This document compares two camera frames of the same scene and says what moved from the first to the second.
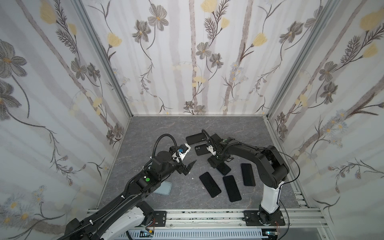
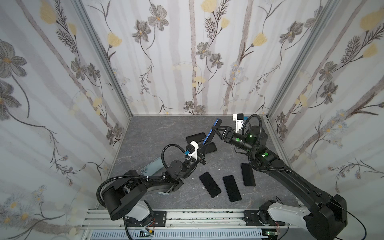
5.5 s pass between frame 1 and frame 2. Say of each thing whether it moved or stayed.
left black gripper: moved
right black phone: stayed
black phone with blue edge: moved
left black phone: stayed
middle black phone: stayed
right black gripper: moved
